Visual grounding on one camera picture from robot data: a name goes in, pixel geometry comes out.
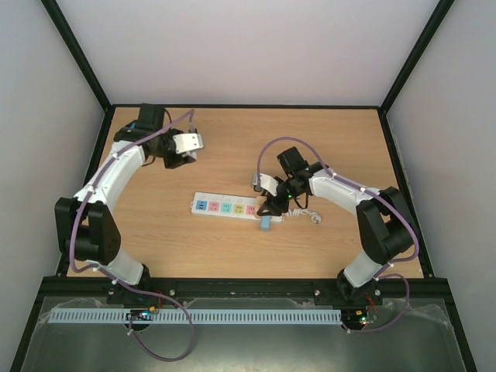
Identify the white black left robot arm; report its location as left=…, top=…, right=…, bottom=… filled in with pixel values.
left=54, top=104, right=204, bottom=295

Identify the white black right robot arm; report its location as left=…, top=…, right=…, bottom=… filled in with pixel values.
left=252, top=147, right=419, bottom=304

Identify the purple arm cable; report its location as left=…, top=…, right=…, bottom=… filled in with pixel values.
left=255, top=136, right=421, bottom=335
left=68, top=108, right=199, bottom=362

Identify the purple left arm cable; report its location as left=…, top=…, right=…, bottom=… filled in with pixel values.
left=68, top=108, right=199, bottom=362

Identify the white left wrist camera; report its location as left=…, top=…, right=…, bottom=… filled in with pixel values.
left=172, top=133, right=204, bottom=154

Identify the orange wooden cube adapter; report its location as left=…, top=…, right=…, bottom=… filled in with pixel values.
left=255, top=196, right=265, bottom=208

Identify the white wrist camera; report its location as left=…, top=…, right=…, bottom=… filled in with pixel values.
left=172, top=133, right=204, bottom=154
left=252, top=174, right=279, bottom=196

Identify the white power strip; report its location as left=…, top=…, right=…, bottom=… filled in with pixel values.
left=191, top=191, right=262, bottom=222

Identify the black enclosure frame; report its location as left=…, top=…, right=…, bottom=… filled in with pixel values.
left=11, top=1, right=476, bottom=371

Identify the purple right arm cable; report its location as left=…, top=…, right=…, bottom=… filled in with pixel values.
left=255, top=136, right=421, bottom=335

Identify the light blue slotted cable duct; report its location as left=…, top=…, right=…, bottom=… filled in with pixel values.
left=48, top=308, right=342, bottom=326

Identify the light blue side plug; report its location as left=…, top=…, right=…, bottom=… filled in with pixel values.
left=260, top=215, right=271, bottom=232

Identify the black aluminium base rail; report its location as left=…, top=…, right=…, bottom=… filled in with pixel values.
left=38, top=276, right=450, bottom=307

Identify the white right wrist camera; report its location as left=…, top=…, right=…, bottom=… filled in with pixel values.
left=252, top=174, right=279, bottom=196

